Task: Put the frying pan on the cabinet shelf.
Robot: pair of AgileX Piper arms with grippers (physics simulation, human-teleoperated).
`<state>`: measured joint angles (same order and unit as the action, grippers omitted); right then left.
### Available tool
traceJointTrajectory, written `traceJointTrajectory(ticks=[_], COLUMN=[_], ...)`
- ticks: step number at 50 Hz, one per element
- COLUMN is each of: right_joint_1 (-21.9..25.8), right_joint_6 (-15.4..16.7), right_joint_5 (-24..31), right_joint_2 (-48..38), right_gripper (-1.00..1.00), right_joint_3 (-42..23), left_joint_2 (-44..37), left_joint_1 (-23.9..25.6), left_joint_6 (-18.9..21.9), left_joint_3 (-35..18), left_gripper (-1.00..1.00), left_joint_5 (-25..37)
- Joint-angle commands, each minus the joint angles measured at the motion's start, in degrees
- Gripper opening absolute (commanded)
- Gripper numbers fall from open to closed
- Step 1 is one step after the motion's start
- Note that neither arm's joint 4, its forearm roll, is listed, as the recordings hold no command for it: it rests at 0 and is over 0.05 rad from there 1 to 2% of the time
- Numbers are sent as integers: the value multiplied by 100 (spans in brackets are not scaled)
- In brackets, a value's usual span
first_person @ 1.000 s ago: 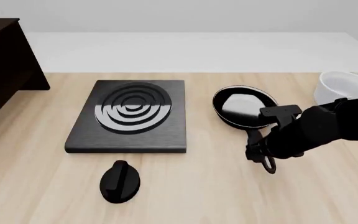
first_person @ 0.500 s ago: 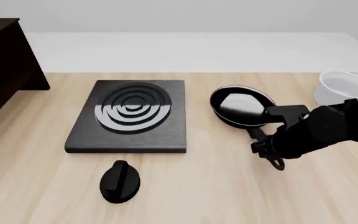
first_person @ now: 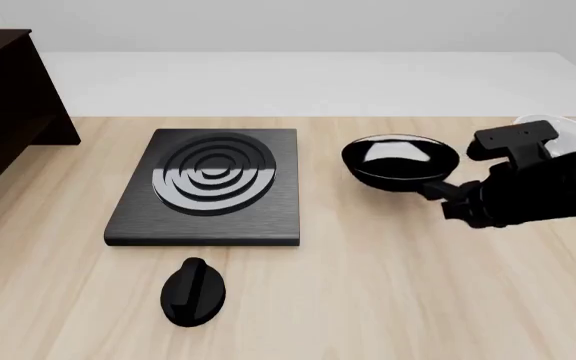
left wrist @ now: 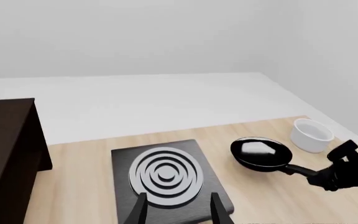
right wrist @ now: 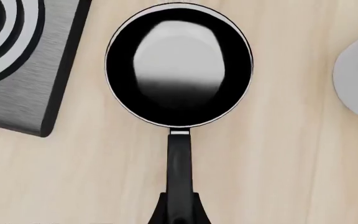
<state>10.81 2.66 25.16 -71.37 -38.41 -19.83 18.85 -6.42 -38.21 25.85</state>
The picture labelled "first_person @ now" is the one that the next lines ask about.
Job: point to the dark wooden cabinet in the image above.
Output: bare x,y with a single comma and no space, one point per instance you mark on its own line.
8,112

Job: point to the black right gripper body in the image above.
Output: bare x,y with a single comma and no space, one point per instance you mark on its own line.
488,202

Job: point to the round black stove knob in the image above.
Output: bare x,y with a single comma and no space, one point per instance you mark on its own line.
193,292

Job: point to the black frying pan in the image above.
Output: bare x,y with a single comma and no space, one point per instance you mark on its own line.
398,161

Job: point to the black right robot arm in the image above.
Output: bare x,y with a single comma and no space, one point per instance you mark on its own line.
558,187

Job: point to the flat black stove plate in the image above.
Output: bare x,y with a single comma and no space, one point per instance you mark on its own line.
208,217

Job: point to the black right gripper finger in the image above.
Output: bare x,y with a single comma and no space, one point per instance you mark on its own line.
455,210
438,193

